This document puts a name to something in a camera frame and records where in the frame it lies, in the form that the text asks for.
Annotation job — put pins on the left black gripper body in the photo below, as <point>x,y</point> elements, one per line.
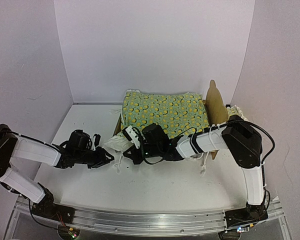
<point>97,157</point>

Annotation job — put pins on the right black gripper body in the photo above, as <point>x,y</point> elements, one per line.
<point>134,155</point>

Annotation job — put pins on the lemon print ruffled mattress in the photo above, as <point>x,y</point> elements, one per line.
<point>176,114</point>

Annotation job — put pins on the wooden pet bed frame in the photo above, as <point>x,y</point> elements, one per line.
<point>214,105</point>

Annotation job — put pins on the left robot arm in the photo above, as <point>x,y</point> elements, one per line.
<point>79,149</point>

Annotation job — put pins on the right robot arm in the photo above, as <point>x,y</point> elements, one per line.
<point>248,143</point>

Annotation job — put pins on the small lemon print pillow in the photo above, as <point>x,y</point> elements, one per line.
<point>235,110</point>

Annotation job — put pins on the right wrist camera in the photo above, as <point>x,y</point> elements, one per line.
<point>133,135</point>

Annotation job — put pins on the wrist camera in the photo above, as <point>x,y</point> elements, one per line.
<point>133,135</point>
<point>95,141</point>

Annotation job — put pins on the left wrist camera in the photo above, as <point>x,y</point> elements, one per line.
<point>95,141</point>

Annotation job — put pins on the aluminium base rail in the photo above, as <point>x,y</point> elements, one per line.
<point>78,223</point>

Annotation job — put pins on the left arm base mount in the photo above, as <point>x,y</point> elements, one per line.
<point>48,209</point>

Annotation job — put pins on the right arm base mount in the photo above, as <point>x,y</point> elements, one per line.
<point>242,217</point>

